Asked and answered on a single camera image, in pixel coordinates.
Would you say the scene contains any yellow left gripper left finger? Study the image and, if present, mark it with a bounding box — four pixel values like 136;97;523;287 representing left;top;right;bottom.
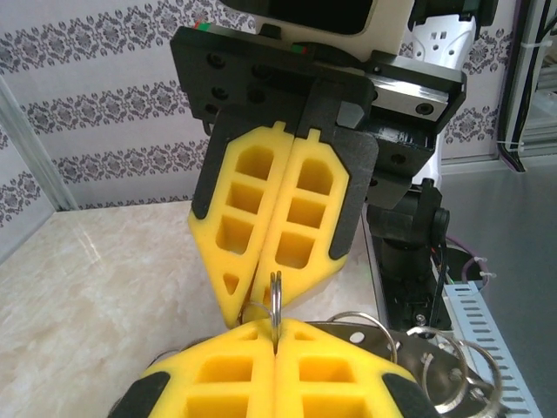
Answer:
108;317;278;418

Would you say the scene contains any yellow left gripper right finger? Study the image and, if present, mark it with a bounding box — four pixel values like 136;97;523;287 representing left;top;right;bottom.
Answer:
274;316;440;418

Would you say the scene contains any silver keyring chain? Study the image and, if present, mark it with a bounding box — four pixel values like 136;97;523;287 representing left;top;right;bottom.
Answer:
241;270;508;418

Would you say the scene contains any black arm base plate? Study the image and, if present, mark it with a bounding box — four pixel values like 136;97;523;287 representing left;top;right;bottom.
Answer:
373;260;447;332

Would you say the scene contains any aluminium frame rail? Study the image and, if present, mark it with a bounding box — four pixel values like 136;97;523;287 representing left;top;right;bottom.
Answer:
54;198;197;215

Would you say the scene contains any white slotted cable duct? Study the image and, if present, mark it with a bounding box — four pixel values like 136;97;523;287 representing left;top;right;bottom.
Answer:
441;280;547;418

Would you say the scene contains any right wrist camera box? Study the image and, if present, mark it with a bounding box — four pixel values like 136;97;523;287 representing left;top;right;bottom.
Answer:
219;0;414;60

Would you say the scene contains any black cable bundle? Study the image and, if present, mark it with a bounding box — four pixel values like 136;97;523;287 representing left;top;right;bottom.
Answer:
500;0;552;172

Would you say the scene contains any aluminium frame post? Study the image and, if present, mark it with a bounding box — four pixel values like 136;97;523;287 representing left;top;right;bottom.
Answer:
0;74;80;214
495;0;557;173

